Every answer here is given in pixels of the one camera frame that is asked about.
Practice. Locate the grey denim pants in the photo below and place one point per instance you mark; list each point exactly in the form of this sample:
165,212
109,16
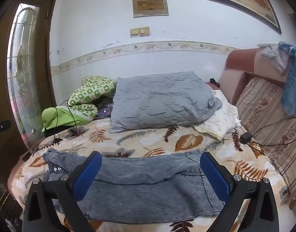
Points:
143,193

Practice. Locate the black charger adapter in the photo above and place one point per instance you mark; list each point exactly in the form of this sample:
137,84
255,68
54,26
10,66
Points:
246,137

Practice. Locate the plain light green cloth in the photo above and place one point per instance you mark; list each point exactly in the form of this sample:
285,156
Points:
63,117

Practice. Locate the reddish brown sofa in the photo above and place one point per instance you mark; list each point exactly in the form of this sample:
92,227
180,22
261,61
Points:
237,60

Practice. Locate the green patterned quilt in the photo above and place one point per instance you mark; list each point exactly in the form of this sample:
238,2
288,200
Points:
90,94

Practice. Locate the beige wall panel box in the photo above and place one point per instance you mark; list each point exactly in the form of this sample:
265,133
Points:
150,4

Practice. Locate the grey quilted pillow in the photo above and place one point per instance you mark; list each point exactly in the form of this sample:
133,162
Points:
160,101

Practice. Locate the leaf print blanket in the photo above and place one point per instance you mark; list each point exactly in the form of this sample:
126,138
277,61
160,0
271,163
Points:
162,140

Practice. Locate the beige light switch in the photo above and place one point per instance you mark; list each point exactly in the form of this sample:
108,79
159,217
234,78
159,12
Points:
144,31
135,32

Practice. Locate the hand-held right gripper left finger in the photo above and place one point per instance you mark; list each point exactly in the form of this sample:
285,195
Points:
87,174

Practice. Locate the white crumpled cloth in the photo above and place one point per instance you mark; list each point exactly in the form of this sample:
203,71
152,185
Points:
276,58

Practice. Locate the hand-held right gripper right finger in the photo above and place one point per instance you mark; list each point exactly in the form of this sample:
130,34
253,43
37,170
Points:
214,176

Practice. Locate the blue denim garment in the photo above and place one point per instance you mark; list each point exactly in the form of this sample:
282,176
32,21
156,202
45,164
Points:
293,84

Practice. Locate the wooden door with glass pane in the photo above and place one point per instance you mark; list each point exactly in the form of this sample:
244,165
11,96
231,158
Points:
3,77

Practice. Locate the purple cloth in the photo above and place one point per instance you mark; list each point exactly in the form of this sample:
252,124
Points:
105,111

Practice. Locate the cream white pillow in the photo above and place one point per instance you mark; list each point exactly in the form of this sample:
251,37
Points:
223,120

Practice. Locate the striped floral sofa cover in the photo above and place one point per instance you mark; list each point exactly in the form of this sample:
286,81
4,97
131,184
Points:
264,106

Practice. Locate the small black object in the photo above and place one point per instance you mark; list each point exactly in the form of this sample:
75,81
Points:
213,81

